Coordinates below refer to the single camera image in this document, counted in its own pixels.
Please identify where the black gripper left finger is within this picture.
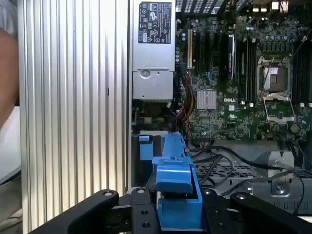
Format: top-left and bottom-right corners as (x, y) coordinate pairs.
(29, 187), (161, 234)

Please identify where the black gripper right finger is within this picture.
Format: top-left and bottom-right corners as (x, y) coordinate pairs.
(202, 187), (312, 234)

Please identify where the hard disk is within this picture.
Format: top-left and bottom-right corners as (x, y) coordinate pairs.
(151, 131), (204, 232)

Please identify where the blue disk carrier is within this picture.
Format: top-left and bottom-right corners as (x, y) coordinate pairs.
(138, 135), (154, 162)

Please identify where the black RAM slot bank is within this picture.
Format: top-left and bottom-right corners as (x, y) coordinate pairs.
(238, 38), (257, 103)
(292, 43), (312, 104)

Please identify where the white expansion slot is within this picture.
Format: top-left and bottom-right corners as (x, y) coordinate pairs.
(187, 29), (193, 69)

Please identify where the perforated metal drive cage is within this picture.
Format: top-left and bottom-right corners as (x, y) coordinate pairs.
(192, 150), (312, 215)

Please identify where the green Dell motherboard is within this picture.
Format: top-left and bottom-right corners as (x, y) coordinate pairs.
(175, 0), (312, 142)

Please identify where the silver chipset heat sink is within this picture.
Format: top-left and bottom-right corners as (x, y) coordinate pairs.
(196, 89), (217, 110)

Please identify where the metal socket cover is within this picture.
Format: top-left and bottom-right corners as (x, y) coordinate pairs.
(262, 94), (296, 124)

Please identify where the CPU socket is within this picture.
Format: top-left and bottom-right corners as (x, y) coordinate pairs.
(257, 56), (293, 96)

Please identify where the silver power supply unit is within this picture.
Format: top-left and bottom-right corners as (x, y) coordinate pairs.
(131, 0), (176, 101)

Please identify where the black graphics card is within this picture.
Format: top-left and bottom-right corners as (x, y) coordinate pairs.
(227, 33), (237, 81)

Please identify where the black open PC case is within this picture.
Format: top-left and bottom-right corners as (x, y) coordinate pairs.
(126, 0), (312, 234)

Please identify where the black disk wire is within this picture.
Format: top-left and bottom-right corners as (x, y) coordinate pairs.
(189, 145), (312, 171)
(220, 169), (297, 195)

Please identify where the red yellow power wire bundle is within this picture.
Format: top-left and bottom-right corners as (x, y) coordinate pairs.
(176, 63), (195, 137)

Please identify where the thin wire locking lever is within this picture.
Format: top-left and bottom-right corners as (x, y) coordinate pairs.
(263, 58), (275, 86)

